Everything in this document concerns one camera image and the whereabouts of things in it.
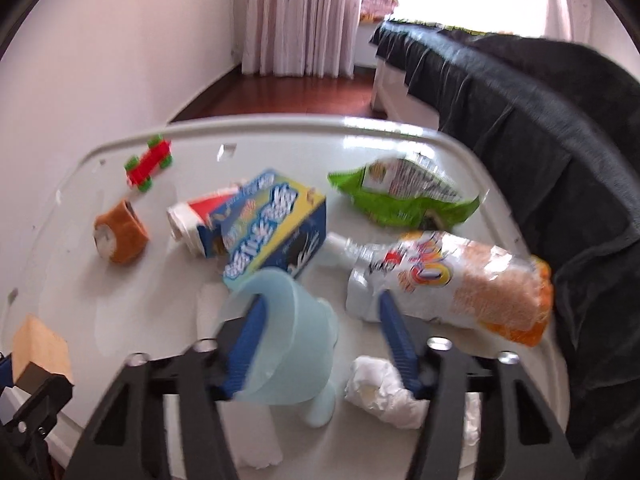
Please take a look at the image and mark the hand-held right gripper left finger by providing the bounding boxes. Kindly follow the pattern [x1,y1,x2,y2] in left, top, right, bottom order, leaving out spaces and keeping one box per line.
[70,292,268,480]

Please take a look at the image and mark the white paper napkin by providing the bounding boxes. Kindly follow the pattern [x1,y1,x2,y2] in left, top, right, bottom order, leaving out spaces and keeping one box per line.
[227,402,286,468]

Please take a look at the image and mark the green snack bag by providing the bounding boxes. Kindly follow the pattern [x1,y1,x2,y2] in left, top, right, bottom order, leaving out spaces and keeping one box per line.
[327,155,481,231]

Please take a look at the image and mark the orange snack bag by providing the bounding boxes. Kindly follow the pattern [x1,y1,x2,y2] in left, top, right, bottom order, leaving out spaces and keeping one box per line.
[370,230,555,348]

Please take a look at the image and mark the light blue plastic cup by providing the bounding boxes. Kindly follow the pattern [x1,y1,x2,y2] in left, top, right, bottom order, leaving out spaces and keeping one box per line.
[218,266,342,430]

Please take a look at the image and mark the pink curtain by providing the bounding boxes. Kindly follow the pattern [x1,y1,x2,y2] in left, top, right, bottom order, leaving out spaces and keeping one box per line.
[545,0,591,43]
[241,0,363,80]

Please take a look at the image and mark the blue cardboard box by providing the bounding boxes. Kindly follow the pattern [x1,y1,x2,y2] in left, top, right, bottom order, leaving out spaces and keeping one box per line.
[197,169,327,291]

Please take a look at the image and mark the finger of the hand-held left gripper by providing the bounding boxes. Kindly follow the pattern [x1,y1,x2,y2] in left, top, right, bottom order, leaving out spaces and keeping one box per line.
[0,352,15,393]
[0,362,75,480]

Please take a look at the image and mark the white plastic bottle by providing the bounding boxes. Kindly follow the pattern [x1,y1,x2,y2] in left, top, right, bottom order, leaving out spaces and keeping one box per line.
[320,232,388,322]

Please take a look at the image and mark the floral pink cushion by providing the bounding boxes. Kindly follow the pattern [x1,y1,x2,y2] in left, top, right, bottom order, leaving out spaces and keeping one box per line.
[361,0,401,23]

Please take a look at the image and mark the white bed frame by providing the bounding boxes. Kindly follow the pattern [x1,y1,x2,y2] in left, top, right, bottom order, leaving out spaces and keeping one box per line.
[371,57,441,131]

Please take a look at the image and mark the red toy car green wheels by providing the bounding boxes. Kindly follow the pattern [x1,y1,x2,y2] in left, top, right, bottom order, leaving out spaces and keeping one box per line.
[124,135,174,192]

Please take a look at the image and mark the red white drink carton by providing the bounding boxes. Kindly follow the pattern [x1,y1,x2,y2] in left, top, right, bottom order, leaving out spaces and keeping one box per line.
[166,183,242,258]

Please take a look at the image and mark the brown tape roll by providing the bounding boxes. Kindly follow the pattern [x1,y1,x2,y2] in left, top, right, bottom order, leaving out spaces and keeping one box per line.
[93,199,149,265]

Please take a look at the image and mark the white plastic bin lid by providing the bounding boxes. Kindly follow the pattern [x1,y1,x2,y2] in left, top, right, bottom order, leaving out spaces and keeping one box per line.
[0,115,571,480]

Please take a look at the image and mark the grey fleece blanket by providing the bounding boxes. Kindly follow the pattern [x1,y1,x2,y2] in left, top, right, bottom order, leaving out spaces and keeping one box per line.
[369,19,640,461]

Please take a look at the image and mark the beige wooden block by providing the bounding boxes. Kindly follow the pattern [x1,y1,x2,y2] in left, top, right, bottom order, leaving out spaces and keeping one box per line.
[11,314,73,386]

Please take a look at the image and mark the white tissue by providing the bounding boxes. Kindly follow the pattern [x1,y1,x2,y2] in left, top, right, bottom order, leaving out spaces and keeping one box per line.
[344,355,483,451]

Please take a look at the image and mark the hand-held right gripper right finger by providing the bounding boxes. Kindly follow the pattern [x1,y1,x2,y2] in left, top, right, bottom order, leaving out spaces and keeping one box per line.
[378,291,586,480]

